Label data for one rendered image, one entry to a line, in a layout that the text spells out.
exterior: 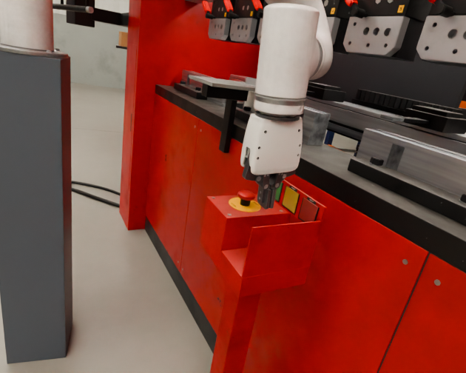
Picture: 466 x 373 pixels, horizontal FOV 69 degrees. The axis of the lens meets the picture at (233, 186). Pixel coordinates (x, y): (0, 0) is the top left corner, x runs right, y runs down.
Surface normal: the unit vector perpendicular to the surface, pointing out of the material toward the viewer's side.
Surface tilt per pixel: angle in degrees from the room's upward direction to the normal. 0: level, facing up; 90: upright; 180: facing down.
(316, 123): 90
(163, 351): 0
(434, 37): 90
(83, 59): 90
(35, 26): 90
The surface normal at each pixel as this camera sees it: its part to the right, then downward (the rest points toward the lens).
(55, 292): 0.28, 0.39
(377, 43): -0.87, 0.04
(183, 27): 0.48, 0.39
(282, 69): -0.19, 0.37
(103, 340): 0.16, -0.92
